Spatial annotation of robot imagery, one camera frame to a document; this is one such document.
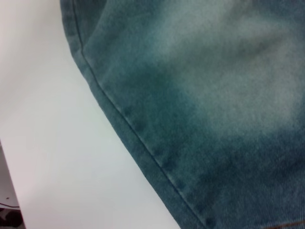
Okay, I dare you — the blue denim shorts with embroidery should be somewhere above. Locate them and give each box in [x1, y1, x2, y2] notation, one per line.
[59, 0, 305, 229]

